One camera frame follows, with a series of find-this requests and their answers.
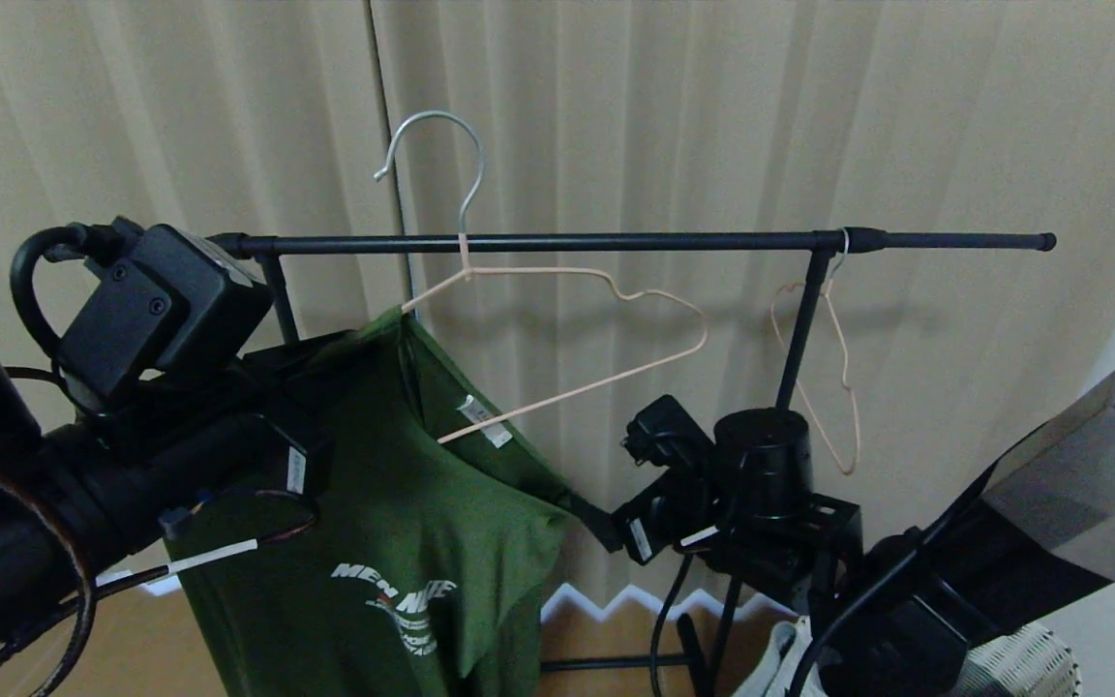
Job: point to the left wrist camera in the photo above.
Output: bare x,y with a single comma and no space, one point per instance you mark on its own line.
161,310

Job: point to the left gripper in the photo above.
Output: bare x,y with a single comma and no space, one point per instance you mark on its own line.
209,445

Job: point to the black clothes rack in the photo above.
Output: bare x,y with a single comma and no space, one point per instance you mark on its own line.
616,241

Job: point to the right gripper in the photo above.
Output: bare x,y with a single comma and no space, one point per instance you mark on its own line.
678,518

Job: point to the pink clothes hanger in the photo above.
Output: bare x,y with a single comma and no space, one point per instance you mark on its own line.
616,373
843,387

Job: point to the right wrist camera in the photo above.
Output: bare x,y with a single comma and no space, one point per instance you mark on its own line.
664,431

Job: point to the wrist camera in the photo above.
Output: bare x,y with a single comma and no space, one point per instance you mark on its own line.
664,431
161,310

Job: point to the white laundry basket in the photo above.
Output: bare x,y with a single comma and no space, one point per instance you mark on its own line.
1022,663

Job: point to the green printed t-shirt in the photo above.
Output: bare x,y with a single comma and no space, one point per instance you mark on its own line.
374,523

